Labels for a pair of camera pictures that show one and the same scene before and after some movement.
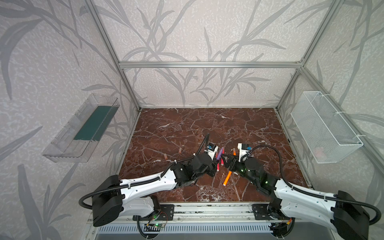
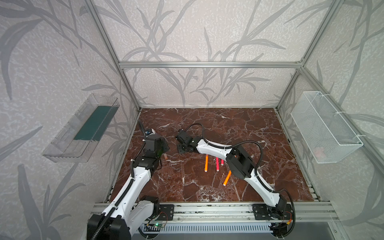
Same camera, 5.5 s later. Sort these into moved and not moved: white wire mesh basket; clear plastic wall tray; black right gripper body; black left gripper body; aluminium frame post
Moved: black left gripper body; black right gripper body
Not moved: clear plastic wall tray; white wire mesh basket; aluminium frame post
